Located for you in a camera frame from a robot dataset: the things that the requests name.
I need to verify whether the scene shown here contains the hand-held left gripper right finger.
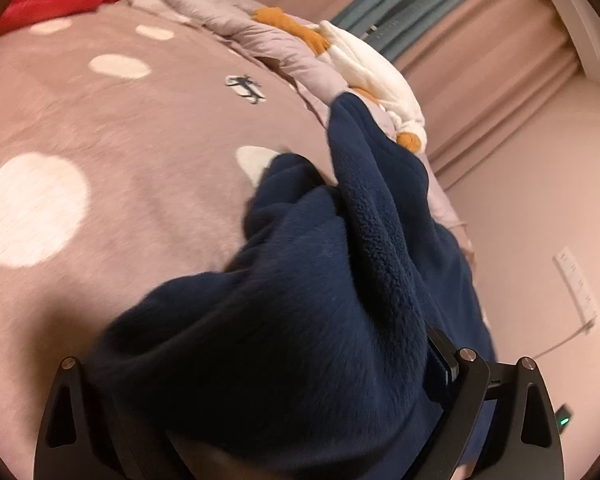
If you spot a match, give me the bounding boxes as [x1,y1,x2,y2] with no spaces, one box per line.
[422,325,566,480]

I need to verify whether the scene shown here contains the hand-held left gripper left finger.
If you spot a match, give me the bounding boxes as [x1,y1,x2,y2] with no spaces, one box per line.
[32,356,191,480]

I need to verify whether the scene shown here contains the navy fleece jacket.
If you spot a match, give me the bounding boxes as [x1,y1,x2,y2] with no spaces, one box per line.
[92,91,498,476]

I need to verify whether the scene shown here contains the white power strip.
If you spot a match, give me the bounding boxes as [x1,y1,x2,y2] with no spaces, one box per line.
[552,246,600,322]

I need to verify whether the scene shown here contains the polka dot bedsheet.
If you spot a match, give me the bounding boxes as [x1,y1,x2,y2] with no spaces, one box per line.
[0,0,491,480]

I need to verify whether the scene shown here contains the white goose plush toy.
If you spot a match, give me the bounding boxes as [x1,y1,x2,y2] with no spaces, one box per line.
[251,6,427,153]

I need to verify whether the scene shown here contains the blue curtain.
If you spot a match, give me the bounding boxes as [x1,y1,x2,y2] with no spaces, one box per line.
[339,0,528,63]

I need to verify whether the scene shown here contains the grey quilt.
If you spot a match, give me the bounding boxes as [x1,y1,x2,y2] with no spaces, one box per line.
[120,0,473,261]

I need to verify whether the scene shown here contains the white cable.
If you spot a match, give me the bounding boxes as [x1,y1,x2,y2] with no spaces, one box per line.
[534,327,593,361]

